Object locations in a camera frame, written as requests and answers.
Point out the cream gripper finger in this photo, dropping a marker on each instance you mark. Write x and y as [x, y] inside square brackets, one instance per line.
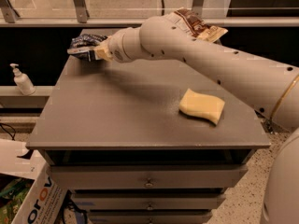
[102, 52]

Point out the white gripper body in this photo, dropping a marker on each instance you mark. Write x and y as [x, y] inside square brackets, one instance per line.
[116, 48]

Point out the blue chip bag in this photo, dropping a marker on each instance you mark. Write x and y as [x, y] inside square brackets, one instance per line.
[82, 47]

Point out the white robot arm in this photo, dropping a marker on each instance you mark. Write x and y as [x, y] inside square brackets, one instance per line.
[269, 87]

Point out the brown chip bag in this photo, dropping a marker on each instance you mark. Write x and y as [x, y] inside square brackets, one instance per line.
[189, 22]

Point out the white pump bottle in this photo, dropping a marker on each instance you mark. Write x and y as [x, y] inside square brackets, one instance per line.
[22, 81]

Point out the yellow sponge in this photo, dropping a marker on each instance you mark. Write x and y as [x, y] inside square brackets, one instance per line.
[202, 106]

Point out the grey drawer cabinet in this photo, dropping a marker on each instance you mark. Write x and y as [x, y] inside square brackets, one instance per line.
[108, 127]

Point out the top drawer knob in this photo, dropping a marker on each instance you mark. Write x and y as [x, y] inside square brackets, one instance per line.
[149, 184]

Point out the drawer knob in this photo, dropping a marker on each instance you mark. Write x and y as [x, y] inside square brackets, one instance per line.
[150, 207]
[149, 184]

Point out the middle drawer knob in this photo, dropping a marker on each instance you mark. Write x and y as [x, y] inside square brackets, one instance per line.
[150, 207]

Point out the white cardboard box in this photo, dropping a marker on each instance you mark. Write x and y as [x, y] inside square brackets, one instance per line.
[45, 198]

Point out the metal window frame rail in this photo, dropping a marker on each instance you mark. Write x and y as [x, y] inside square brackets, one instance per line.
[96, 13]

